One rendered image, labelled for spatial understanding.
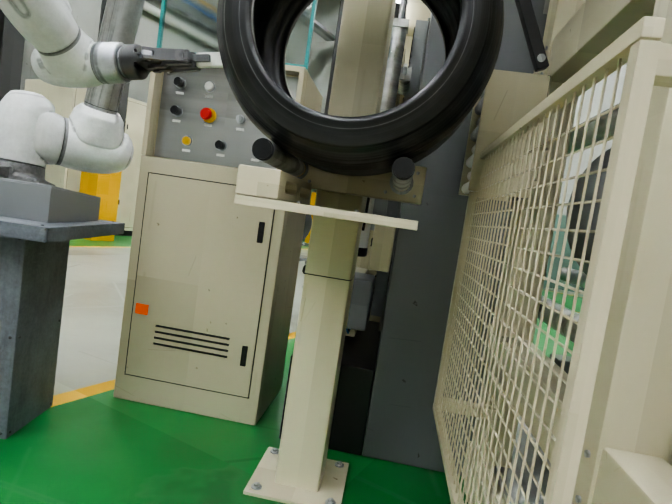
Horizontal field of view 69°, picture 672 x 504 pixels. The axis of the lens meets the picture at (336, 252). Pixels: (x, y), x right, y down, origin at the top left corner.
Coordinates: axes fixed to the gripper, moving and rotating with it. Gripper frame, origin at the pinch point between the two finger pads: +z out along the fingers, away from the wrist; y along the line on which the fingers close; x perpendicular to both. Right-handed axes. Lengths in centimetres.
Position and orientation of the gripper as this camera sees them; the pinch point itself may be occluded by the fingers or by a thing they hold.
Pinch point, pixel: (212, 60)
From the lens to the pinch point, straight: 119.5
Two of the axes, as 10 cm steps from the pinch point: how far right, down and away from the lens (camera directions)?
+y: 1.2, -0.6, 9.9
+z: 9.9, 0.2, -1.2
